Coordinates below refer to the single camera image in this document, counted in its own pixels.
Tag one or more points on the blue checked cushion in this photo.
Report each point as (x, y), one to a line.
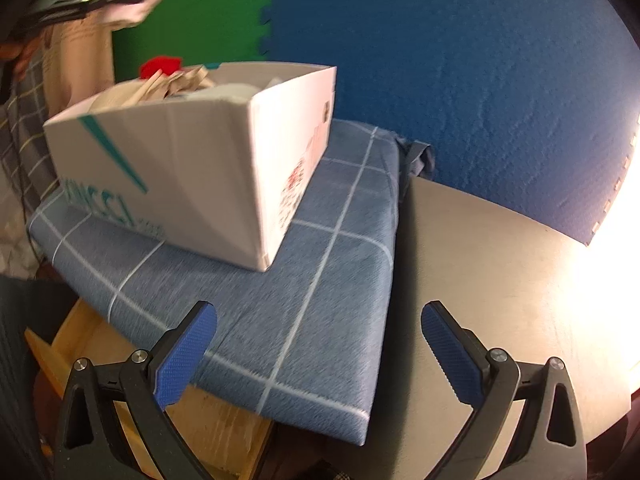
(310, 285)

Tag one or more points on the beige underwear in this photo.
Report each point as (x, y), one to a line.
(150, 92)

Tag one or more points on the red underwear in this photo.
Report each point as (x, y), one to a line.
(160, 66)

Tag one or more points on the pale grey underwear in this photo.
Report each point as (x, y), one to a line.
(235, 91)

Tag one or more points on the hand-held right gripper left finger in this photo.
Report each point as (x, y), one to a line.
(185, 355)

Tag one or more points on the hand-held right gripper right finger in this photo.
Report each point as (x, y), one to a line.
(450, 355)

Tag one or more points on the white crumpled cloth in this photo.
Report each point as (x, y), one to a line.
(15, 240)

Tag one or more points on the leaf-print curtain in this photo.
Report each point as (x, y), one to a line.
(80, 60)

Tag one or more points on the green foam mat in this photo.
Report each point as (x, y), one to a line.
(215, 20)

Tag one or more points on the dark plaid cloth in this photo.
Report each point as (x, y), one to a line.
(25, 125)

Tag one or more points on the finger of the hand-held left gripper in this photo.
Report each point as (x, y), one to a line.
(90, 2)

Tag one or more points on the white cardboard box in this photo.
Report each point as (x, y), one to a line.
(190, 175)

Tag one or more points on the blue foam mat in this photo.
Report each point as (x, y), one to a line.
(450, 60)

